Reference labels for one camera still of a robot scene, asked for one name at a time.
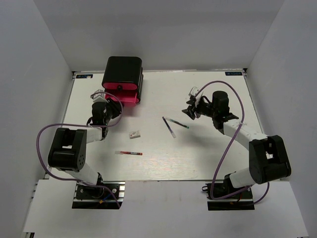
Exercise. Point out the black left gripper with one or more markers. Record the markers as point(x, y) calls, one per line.
point(114, 106)

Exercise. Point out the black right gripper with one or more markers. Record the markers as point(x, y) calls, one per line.
point(190, 111)

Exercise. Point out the pink drawer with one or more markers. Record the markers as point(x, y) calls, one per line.
point(119, 86)
point(127, 97)

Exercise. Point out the green ink pen refill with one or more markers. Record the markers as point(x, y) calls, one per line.
point(176, 122)

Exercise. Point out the purple ink pen refill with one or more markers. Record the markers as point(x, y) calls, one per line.
point(169, 128)

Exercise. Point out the red ink pen refill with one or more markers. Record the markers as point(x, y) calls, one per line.
point(128, 153)

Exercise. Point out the pink top drawer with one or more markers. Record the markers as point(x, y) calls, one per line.
point(119, 86)

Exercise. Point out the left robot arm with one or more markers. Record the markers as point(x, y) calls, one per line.
point(68, 150)

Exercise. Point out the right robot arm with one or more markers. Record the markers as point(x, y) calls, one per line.
point(268, 159)

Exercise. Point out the black drawer cabinet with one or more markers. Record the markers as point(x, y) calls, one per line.
point(124, 69)

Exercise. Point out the white staples box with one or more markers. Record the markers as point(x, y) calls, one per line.
point(134, 134)

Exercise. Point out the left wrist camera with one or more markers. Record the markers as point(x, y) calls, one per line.
point(99, 96)

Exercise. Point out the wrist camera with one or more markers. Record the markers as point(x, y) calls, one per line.
point(195, 95)
point(99, 96)

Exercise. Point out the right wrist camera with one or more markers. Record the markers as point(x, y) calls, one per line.
point(195, 95)

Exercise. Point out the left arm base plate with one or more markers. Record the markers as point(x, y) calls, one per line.
point(98, 198)

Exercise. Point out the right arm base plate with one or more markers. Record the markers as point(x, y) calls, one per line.
point(238, 202)

